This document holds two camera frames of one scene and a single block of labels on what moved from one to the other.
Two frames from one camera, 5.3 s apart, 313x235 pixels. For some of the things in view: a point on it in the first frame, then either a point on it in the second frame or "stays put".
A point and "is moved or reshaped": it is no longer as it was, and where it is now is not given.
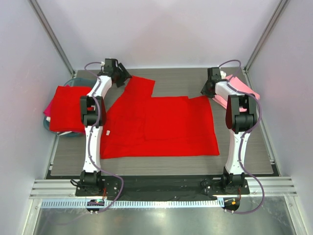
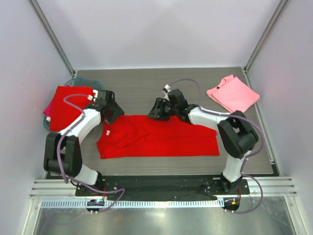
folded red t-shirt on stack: x=65 y=109 stays put
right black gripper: x=205 y=89 -> x=159 y=107
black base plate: x=162 y=187 stays put
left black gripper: x=125 y=75 -> x=118 y=112
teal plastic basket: x=78 y=82 stays put
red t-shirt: x=136 y=125 is moved or reshaped
